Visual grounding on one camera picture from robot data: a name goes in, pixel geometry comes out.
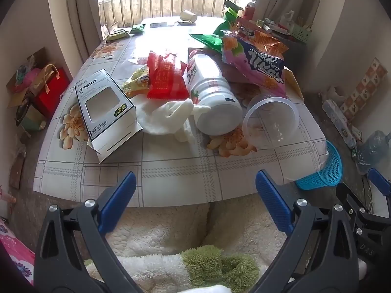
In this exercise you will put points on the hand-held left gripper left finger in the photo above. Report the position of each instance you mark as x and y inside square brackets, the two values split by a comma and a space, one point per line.
[117, 203]

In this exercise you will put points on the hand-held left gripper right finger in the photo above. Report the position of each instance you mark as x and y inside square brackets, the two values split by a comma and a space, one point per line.
[273, 203]

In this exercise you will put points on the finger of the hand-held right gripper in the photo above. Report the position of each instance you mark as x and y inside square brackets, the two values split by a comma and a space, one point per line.
[380, 183]
[356, 204]

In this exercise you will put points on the blue plastic basket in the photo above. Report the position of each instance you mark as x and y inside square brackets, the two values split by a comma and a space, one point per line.
[326, 171]

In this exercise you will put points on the clear plastic cup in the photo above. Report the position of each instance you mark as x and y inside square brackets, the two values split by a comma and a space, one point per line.
[275, 122]

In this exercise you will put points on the white windowed cardboard box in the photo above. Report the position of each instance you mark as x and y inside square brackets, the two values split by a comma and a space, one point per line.
[91, 125]

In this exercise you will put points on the white bottle with red label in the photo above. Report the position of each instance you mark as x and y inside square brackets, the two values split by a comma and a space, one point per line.
[210, 97]

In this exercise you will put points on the yellow snack packet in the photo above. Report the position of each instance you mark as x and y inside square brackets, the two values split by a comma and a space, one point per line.
[137, 81]

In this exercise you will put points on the red snack packet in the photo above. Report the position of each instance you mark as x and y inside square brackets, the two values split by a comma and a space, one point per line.
[165, 76]

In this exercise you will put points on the pink snack bag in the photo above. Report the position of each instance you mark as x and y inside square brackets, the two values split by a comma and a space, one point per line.
[259, 67]

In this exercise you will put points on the orange snack bag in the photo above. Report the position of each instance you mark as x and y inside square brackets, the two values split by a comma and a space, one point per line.
[265, 41]

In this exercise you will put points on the green and white snack packet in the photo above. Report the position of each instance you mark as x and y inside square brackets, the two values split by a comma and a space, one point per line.
[118, 34]

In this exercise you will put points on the green snack bag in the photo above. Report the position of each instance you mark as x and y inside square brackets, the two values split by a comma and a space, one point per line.
[210, 41]
[227, 24]

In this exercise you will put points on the small white box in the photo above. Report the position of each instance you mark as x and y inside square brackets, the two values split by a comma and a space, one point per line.
[158, 24]

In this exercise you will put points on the blue water jug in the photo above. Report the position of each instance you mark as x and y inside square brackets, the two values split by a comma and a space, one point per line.
[374, 149]

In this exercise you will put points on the tissue roll pack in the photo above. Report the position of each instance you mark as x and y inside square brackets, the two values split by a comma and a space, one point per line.
[340, 122]

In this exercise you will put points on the floral tablecloth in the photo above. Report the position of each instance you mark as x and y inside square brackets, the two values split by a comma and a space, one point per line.
[183, 164]

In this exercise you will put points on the white crumpled tissue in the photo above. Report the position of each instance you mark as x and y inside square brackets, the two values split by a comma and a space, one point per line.
[165, 116]

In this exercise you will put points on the white plastic bag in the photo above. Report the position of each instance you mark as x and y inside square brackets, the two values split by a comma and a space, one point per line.
[334, 94]

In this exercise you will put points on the pink printed cloth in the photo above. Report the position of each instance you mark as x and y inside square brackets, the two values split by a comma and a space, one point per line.
[15, 250]

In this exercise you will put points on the green paper bag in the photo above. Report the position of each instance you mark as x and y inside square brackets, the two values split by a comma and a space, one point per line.
[32, 117]

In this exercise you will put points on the red gift bag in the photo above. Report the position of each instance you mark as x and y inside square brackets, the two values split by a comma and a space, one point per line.
[52, 94]

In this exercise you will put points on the brown cardboard box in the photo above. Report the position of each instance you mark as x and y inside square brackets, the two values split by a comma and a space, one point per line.
[21, 73]

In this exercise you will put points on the green storage basket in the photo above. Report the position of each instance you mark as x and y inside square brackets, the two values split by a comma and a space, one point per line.
[299, 33]

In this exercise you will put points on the dark green snack packet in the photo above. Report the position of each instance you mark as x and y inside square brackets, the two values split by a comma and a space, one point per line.
[138, 29]

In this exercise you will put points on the white detergent bottle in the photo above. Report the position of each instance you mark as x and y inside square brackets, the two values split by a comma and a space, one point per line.
[288, 19]

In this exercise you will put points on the paper cup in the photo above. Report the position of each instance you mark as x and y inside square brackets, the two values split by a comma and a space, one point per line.
[188, 16]

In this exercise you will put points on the metal window grille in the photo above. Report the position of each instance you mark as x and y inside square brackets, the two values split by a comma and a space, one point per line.
[158, 4]

